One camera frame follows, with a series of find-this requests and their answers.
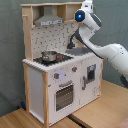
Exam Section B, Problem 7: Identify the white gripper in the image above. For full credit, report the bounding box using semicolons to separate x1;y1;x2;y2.
81;0;93;11

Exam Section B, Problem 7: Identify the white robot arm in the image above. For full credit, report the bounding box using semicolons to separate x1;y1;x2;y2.
74;0;128;88

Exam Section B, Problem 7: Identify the wooden toy kitchen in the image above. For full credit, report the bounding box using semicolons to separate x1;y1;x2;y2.
22;2;103;128

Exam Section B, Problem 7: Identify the grey range hood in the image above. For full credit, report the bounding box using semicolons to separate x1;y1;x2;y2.
35;5;64;27

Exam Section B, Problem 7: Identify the black toy faucet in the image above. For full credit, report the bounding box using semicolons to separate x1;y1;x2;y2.
67;33;78;49

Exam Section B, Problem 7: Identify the grey toy sink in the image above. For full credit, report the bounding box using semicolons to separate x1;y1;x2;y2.
66;47;90;56

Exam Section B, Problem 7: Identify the silver toy pot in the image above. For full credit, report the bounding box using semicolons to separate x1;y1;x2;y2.
42;51;57;62

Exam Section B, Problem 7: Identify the grey dishwasher panel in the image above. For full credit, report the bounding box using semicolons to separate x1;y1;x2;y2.
87;65;96;81

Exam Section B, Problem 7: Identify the black toy stovetop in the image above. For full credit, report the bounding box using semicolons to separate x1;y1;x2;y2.
34;53;71;66

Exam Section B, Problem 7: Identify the red right stove knob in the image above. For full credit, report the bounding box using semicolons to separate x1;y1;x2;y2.
71;66;78;73

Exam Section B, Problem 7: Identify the red stove knob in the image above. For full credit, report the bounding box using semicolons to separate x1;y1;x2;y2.
54;73;60;79
71;66;78;73

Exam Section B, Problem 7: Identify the red left stove knob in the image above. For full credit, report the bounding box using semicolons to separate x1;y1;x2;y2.
54;73;60;79

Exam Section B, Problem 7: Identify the toy oven door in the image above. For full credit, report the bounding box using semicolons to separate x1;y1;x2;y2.
55;80;74;111

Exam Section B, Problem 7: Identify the grey cupboard door handle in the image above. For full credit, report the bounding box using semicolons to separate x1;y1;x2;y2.
82;76;87;90

